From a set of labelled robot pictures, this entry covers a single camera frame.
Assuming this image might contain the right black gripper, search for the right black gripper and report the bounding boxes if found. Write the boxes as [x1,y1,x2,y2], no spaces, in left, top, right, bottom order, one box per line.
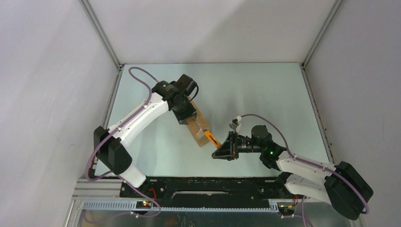
[212,131,263,160]

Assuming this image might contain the brown cardboard express box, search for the brown cardboard express box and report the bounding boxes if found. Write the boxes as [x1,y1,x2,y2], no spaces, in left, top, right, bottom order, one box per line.
[187,101,210,147]

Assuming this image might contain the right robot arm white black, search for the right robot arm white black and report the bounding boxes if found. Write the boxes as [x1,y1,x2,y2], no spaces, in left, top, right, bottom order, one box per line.
[211,125,374,220]

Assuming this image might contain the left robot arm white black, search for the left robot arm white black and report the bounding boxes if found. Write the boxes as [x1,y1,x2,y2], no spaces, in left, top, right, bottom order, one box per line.
[94,79,199,197]

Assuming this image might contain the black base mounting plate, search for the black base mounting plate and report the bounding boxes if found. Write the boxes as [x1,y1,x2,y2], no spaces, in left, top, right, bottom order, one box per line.
[138,176,302,208]

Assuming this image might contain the right controller board with leds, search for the right controller board with leds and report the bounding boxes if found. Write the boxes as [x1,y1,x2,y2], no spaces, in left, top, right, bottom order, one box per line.
[278,205,296,218]

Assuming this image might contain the controller board with leds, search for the controller board with leds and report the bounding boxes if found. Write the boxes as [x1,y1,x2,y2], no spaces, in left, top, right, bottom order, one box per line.
[135,201,153,210]
[278,205,296,218]

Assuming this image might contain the left controller board with leds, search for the left controller board with leds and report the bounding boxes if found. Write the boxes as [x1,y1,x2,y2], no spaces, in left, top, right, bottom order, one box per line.
[135,201,153,210]

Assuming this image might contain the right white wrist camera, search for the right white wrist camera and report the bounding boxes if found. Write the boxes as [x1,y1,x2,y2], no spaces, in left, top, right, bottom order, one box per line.
[229,116,242,133]

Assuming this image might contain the grey slotted cable duct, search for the grey slotted cable duct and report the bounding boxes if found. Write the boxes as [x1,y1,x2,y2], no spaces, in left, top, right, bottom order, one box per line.
[81,200,279,213]

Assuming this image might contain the left aluminium frame post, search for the left aluminium frame post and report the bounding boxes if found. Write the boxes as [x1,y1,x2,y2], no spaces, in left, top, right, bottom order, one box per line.
[79,0,122,71]

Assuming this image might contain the aluminium frame post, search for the aluminium frame post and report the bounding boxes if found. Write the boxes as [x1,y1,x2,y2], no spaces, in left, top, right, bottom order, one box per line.
[79,0,122,71]
[301,0,345,69]

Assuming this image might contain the right aluminium frame post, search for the right aluminium frame post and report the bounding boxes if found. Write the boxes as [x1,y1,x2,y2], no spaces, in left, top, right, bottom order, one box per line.
[301,0,345,69]

